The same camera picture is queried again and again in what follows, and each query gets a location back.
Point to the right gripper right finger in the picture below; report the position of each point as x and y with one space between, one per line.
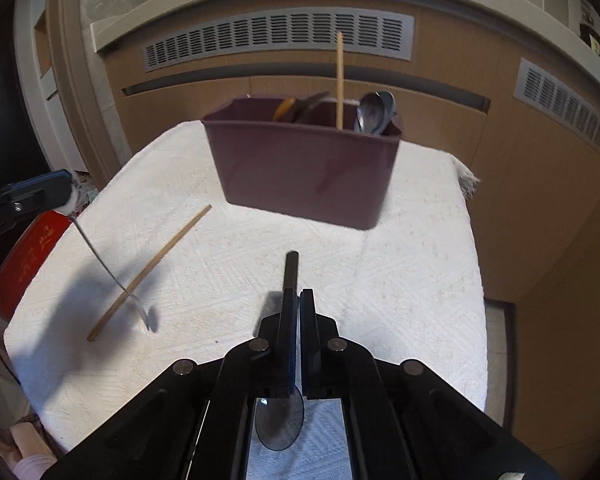
321 374

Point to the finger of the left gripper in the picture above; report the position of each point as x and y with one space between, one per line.
39 194

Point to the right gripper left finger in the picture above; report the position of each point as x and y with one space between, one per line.
278 326

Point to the black ladle spoon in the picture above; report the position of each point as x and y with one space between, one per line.
279 415

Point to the white plastic spoon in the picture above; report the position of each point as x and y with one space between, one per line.
112 274

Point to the wooden chopstick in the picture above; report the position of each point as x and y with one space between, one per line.
144 273
339 81

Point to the brown wooden spoon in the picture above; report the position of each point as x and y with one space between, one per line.
283 109

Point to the metal spoon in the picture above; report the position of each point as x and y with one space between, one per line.
370 114

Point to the blue-grey plastic spoon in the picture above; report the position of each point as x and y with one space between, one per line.
389 103

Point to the person pink sleeve forearm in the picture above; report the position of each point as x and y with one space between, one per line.
24 450

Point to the red box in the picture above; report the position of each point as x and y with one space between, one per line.
26 258

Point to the white woven cloth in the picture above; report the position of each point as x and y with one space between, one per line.
408 288

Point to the purple plastic utensil caddy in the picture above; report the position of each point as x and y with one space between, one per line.
309 169

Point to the small grey vent grille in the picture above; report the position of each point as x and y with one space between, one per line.
551 97

